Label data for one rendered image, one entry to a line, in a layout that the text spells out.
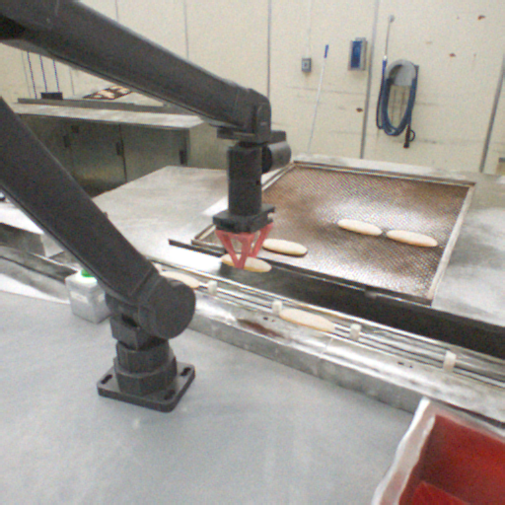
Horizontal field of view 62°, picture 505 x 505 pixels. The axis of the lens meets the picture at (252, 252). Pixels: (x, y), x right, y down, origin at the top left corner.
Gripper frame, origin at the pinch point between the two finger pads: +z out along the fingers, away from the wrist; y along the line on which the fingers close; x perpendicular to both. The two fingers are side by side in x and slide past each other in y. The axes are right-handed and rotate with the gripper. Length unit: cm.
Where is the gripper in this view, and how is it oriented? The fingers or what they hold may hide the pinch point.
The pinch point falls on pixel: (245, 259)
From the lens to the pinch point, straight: 74.3
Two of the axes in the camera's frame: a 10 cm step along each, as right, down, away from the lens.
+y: 5.3, -3.5, 7.7
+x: -8.5, -2.1, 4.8
